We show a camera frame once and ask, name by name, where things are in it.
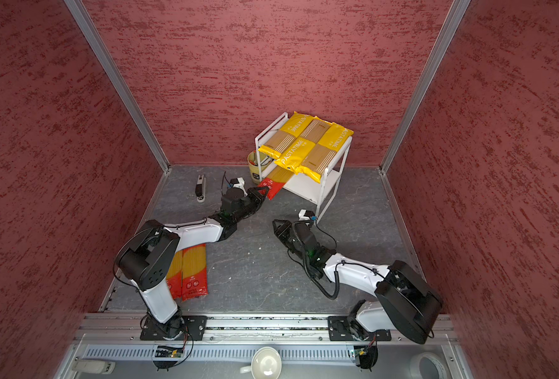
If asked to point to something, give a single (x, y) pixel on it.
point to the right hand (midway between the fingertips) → (270, 228)
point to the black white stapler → (200, 189)
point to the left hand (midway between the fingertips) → (271, 192)
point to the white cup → (265, 364)
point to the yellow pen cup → (252, 159)
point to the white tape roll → (414, 369)
